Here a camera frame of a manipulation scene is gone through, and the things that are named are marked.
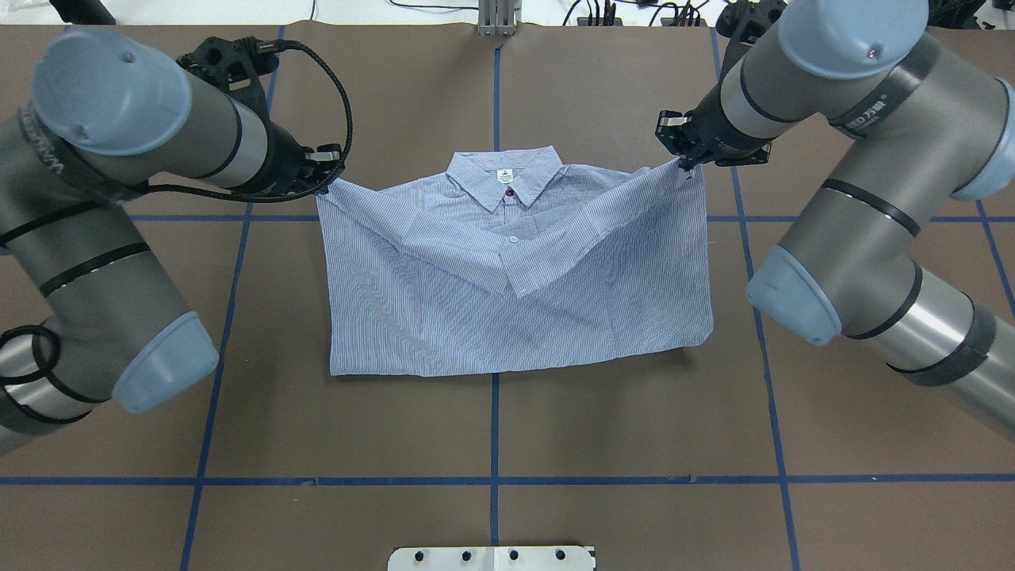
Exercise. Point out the blue striped button shirt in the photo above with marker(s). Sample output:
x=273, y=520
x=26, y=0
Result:
x=514, y=261

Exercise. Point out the aluminium frame post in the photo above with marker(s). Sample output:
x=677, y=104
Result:
x=497, y=17

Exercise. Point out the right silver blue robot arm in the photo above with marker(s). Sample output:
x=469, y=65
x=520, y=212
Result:
x=926, y=126

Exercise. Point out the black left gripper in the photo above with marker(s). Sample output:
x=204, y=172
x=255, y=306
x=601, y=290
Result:
x=283, y=164

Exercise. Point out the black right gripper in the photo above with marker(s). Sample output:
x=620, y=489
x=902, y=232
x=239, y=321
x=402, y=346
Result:
x=723, y=131

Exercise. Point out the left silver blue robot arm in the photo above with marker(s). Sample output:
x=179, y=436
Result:
x=110, y=120

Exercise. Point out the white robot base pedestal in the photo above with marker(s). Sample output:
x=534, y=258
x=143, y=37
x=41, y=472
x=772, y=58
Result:
x=566, y=557

